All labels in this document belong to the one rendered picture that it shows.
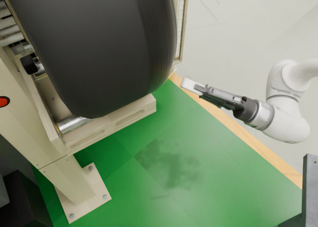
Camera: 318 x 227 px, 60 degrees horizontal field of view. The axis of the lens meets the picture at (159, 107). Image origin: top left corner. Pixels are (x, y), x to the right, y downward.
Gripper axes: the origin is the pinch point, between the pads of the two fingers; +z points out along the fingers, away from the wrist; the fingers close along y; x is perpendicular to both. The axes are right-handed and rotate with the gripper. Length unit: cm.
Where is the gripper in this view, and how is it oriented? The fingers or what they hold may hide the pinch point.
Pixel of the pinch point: (192, 86)
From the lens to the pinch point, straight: 84.1
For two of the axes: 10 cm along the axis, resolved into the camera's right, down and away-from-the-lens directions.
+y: -2.6, 1.1, 9.6
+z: -9.1, -3.6, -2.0
